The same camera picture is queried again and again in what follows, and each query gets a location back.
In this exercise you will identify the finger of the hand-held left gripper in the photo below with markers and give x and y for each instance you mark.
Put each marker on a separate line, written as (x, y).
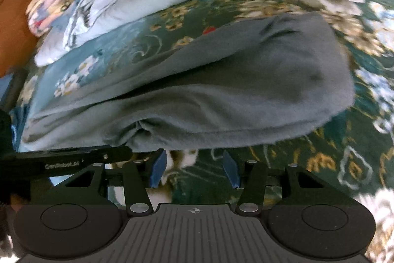
(118, 153)

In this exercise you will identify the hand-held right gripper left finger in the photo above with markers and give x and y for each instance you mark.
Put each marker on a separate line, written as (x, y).
(157, 170)

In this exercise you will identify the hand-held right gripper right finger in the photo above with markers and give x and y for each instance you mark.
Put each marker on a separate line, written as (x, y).
(231, 170)

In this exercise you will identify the grey pants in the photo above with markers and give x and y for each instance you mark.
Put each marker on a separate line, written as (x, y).
(215, 81)

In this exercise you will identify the dark blue folded cloth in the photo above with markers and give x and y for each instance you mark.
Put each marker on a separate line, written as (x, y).
(18, 116)

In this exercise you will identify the orange wooden headboard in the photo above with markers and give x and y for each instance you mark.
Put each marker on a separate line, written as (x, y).
(15, 19)

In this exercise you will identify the white crumpled garment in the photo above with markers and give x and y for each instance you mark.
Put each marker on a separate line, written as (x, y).
(92, 4)

